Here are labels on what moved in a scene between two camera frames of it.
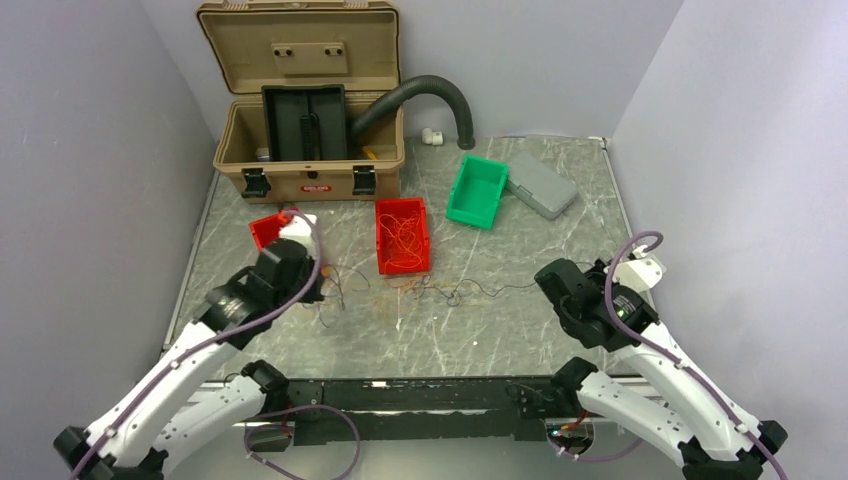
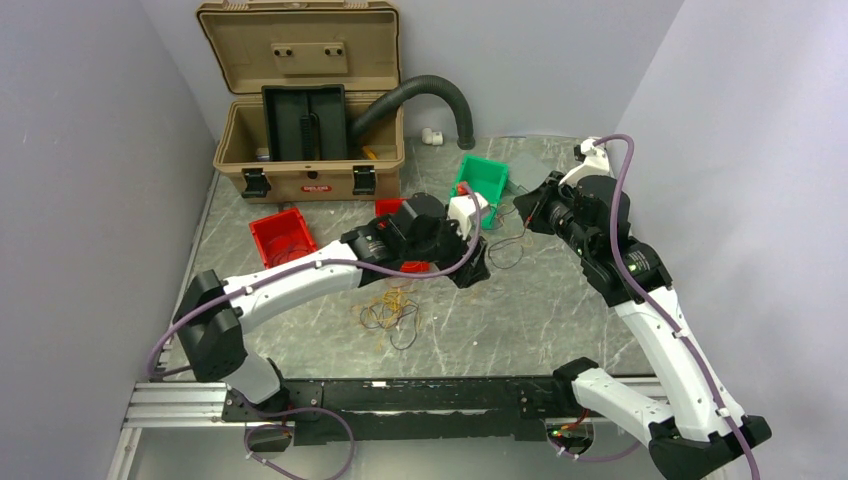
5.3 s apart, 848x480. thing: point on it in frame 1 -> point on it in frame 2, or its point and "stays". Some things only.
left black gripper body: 290,292 -> 445,248
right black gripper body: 597,274 -> 558,205
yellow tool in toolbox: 370,154 stays
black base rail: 429,410 stays
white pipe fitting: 431,137 stays
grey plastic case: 542,186 stays
